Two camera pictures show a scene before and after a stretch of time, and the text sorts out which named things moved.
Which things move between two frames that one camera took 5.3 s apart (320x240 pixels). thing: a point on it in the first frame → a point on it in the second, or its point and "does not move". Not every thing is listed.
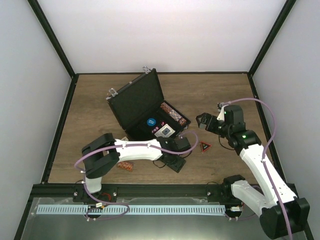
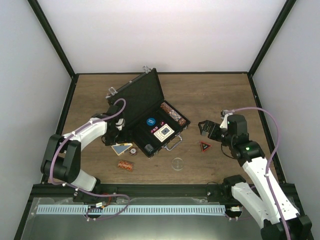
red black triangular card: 204,146 does not move
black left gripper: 177,166 → 123,139
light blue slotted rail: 64,209 does not move
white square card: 165,131 does not move
